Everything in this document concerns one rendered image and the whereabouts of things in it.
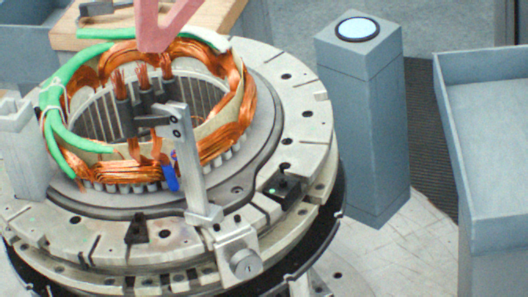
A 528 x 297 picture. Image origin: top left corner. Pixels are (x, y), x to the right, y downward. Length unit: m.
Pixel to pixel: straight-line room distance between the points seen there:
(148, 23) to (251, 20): 0.72
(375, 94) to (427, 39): 1.88
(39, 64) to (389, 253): 0.47
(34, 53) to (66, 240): 0.43
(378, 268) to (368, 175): 0.11
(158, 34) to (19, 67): 0.74
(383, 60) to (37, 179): 0.44
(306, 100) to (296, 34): 2.15
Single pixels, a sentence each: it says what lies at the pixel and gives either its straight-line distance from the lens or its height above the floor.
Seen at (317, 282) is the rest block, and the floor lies 0.84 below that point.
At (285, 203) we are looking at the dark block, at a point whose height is 1.09.
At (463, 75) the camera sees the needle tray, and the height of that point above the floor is 1.04.
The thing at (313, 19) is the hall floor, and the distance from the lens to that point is 3.15.
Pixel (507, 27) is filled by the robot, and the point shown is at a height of 1.00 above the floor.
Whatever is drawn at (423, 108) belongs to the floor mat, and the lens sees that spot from 2.73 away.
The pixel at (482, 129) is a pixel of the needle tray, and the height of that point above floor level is 1.02.
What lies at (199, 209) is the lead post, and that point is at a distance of 0.81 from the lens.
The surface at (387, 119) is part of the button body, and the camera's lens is 1.18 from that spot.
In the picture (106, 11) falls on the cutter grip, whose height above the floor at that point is 1.08.
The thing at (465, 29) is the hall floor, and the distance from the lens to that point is 3.06.
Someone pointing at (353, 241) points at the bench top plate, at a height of 0.78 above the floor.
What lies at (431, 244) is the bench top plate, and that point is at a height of 0.78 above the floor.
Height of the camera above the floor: 1.64
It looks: 38 degrees down
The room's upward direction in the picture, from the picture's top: 9 degrees counter-clockwise
